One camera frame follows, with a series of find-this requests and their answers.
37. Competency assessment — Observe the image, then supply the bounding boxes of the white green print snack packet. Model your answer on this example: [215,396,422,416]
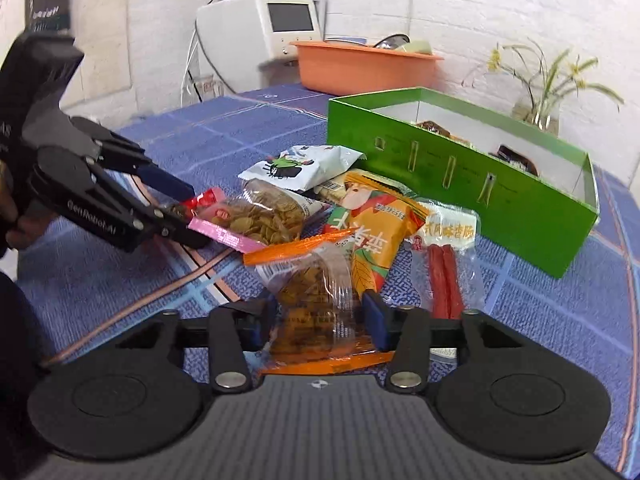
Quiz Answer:
[237,144,365,193]

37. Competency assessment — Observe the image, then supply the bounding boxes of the orange edged clear snack packet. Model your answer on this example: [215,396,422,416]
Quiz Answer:
[243,232,396,376]

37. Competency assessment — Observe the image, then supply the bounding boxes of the orange plastic basin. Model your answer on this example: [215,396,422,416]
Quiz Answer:
[290,40,445,97]

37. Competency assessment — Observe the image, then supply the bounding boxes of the orange yellow snack packet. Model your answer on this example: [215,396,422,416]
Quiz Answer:
[322,170,431,301]

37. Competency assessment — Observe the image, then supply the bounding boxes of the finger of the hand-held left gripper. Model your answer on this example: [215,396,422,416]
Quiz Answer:
[90,160,213,253]
[70,116,197,202]

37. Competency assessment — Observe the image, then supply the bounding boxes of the blue checked tablecloth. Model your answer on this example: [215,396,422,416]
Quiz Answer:
[15,82,640,476]

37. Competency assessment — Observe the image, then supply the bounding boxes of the pink edged seed packet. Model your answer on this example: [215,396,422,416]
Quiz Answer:
[182,177,328,255]

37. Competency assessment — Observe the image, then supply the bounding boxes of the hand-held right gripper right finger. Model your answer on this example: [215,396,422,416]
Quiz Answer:
[362,290,526,395]

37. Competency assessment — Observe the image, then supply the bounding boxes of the person's left hand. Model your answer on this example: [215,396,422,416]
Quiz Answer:
[0,160,57,261]

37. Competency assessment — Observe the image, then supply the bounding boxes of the dark brown snack packet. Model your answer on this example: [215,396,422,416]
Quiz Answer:
[492,144,540,177]

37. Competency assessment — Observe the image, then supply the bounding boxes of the person's dark clothing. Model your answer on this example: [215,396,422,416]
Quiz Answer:
[0,260,56,480]

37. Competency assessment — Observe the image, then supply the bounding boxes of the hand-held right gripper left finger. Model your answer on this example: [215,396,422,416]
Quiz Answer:
[117,297,278,395]

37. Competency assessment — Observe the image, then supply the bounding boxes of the red sausage packet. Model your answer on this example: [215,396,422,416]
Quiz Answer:
[410,200,483,321]

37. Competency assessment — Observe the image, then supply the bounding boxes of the yellow flowered green plant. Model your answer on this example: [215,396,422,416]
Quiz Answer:
[462,37,626,126]

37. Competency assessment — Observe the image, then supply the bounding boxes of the glass vase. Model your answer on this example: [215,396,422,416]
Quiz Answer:
[515,102,561,136]

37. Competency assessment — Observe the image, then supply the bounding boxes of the white wall socket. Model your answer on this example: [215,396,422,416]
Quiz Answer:
[192,75,226,101]

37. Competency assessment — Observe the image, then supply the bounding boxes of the white appliance with screen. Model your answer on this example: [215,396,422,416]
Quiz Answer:
[196,0,326,96]

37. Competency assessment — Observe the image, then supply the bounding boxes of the cream snack packet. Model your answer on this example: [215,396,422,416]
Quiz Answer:
[312,180,351,206]

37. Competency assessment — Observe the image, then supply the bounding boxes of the green cardboard box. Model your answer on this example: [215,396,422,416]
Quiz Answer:
[326,87,600,279]

